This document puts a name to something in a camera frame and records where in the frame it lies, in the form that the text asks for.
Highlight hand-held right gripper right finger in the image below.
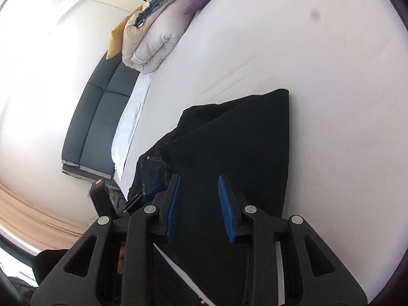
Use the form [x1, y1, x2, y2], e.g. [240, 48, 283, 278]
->
[218, 175, 368, 306]

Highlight folded beige duvet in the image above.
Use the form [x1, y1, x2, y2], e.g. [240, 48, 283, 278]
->
[122, 0, 196, 74]

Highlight folded blue cloth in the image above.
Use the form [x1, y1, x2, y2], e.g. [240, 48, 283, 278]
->
[135, 0, 185, 28]

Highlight black pants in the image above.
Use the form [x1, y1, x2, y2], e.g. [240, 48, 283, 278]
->
[127, 88, 290, 306]

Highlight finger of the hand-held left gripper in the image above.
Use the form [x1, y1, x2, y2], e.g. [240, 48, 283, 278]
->
[143, 184, 167, 203]
[124, 194, 145, 215]

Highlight yellow pillow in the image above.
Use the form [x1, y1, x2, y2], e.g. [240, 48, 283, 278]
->
[106, 6, 142, 60]

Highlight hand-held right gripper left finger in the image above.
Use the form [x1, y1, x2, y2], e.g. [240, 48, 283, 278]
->
[30, 174, 183, 306]

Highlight grey padded headboard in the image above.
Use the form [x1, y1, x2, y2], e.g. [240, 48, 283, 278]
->
[60, 51, 141, 181]

